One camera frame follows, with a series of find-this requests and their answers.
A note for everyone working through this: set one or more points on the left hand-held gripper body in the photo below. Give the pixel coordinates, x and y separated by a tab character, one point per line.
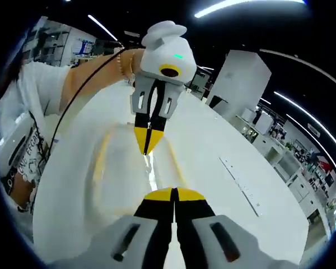
168	53

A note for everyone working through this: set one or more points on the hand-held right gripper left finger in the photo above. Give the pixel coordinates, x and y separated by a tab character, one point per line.
128	241

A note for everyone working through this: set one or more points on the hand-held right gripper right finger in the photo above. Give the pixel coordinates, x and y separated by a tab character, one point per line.
212	241

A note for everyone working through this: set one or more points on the clear plastic storage box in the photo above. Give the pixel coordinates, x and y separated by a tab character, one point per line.
123	196

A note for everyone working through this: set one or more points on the clear storage box lid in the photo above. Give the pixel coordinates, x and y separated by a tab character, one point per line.
128	173

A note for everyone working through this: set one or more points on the small white box appliance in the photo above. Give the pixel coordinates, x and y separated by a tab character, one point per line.
248	115

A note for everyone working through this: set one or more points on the large white box appliance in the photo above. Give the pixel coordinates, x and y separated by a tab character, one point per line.
262	124

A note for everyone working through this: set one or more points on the white storage shelves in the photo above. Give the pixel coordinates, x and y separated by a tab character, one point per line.
49	42

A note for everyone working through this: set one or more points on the black bin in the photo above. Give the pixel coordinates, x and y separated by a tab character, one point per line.
218	102

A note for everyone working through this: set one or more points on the white table slot strip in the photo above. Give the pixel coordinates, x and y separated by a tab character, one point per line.
240	185

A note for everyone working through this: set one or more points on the long ceiling light strip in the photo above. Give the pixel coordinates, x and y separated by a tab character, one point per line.
305	120
102	27
240	7

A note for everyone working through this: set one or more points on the white square pillar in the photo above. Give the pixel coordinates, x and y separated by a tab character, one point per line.
240	81

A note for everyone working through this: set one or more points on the row of white cabinets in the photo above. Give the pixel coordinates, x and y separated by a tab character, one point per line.
294	179

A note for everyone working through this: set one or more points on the person in white shirt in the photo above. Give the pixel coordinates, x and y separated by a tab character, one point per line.
36	84

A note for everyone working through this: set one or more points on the person's dark hair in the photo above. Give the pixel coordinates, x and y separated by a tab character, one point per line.
11	67

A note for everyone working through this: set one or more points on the white chest-worn device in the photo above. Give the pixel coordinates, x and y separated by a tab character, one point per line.
9	140

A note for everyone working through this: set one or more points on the white curved ceiling trim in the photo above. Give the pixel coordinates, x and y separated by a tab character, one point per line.
310	65

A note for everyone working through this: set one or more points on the blue wall poster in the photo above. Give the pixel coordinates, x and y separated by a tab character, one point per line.
83	47

